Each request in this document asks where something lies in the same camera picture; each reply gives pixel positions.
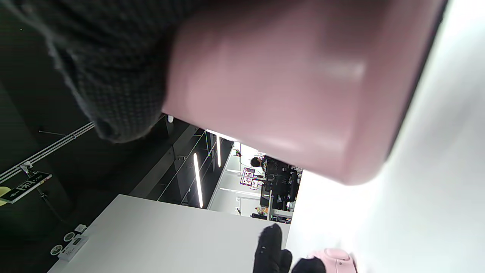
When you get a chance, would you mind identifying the person's right hand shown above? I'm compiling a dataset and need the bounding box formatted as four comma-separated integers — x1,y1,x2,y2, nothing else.
23,0,213,144

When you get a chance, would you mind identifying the person's left hand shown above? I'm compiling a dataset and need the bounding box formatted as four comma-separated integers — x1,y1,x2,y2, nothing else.
253,223,327,273

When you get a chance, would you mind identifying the small pink lid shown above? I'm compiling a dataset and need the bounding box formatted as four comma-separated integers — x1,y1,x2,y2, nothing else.
307,248,358,273

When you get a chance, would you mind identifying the large pink container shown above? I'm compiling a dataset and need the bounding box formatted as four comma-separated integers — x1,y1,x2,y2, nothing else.
162,0,448,186

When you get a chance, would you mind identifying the black equipment rack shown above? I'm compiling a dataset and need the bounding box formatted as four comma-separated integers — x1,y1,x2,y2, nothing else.
260,156,300,211

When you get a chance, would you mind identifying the purple poster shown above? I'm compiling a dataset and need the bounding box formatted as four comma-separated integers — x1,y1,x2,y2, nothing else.
239,167,259,190

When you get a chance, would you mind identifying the long ceiling light strip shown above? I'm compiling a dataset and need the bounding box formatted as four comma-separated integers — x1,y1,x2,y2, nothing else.
193,152,204,209

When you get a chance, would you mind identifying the green exit sign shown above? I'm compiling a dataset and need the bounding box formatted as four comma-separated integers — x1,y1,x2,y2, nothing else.
0,171,53,204

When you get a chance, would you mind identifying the white ceiling cable rail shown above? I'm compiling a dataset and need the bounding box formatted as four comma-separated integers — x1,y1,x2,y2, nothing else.
0,121,95,183

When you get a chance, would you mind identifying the white wall device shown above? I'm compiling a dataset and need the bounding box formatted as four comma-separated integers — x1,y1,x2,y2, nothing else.
57,234,90,262

